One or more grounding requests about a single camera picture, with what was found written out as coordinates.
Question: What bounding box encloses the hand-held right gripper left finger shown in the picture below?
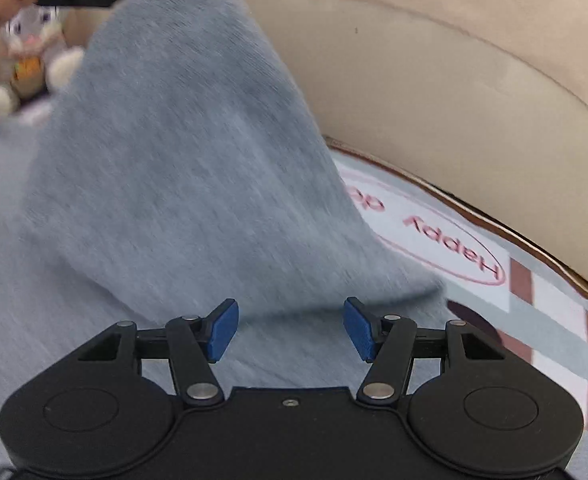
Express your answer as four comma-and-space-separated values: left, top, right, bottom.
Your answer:
71, 298, 240, 407

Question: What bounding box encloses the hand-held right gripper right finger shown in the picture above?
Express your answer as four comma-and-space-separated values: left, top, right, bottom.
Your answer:
343, 297, 512, 406

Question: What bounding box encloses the grey knit sweater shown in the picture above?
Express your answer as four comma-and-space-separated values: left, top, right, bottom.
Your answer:
0, 0, 450, 480

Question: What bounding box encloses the grey plush rabbit toy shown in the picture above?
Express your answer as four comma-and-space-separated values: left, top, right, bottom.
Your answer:
0, 4, 86, 117

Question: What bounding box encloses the checked printed blanket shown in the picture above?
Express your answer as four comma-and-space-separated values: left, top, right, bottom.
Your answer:
0, 95, 588, 480

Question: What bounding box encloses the beige sofa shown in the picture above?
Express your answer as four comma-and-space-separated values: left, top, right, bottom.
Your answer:
59, 0, 588, 306

